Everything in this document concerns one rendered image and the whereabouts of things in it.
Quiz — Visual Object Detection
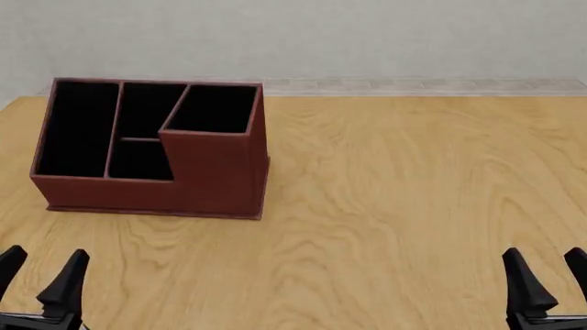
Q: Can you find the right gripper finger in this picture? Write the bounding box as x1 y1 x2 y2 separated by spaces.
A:
502 247 559 320
563 246 587 286

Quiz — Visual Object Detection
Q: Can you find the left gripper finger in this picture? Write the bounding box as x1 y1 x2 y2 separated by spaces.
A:
0 245 28 296
36 248 91 319

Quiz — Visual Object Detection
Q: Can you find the red-brown desk caddy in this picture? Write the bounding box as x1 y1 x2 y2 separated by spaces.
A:
29 77 271 220

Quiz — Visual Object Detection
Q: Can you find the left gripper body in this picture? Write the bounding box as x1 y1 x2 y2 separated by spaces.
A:
0 311 84 330

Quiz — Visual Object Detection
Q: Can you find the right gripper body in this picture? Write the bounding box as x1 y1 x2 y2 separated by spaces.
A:
505 308 587 330

